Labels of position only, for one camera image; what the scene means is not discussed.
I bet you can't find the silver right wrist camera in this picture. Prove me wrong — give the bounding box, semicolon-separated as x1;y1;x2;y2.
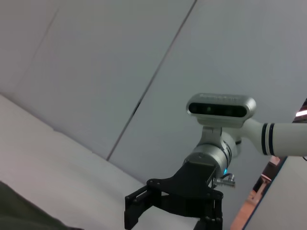
186;93;257;127

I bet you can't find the dark green shirt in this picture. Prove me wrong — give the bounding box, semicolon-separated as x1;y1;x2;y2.
0;181;84;230

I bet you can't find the right arm cable with plug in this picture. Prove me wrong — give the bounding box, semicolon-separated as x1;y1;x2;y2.
212;172;237;189

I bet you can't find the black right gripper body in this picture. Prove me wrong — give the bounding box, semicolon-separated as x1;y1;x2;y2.
146;160;225;218

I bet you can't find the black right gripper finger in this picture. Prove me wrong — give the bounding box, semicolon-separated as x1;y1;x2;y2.
124;185;164;230
195;196;225;230

